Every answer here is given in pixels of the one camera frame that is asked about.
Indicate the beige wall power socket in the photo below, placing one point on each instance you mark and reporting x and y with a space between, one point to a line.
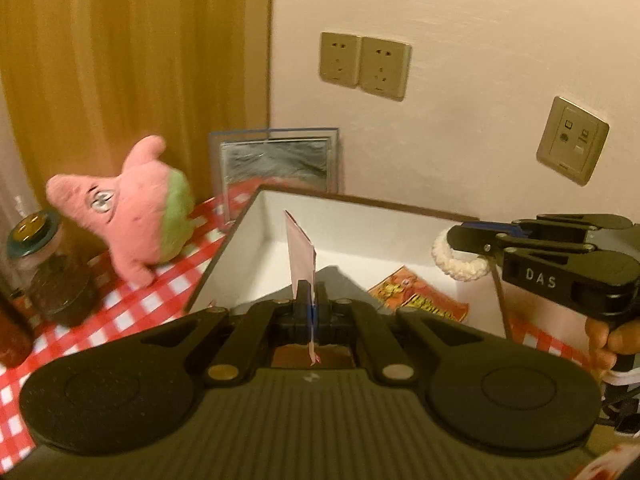
340 59
384 67

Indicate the printed plastic snack packet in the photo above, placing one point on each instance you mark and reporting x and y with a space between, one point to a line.
415 295

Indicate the red white checkered tablecloth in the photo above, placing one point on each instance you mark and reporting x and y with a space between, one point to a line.
145 305

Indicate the white cardboard box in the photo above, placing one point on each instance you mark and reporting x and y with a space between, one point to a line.
235 260

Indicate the pink packet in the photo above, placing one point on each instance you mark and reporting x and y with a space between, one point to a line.
300 255

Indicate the pink starfish plush toy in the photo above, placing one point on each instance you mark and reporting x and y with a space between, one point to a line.
130 210

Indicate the glass jar with green lid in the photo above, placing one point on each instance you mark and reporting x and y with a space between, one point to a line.
55 285

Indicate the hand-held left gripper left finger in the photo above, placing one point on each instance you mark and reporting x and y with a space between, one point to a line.
302 310

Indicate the wooden cabinet panel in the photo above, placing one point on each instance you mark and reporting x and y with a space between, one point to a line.
150 60

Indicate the person's right hand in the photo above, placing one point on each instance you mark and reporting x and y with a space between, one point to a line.
617 342

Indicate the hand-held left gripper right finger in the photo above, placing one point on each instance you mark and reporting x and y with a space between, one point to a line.
322 310

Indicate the beige wall data plate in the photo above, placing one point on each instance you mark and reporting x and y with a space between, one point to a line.
572 140

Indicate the brown cylindrical canister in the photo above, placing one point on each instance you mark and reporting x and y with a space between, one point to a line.
12 335

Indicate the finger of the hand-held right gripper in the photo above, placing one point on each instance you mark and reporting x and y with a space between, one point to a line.
475 240
575 222

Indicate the framed grey picture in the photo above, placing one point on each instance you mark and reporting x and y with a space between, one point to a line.
275 165

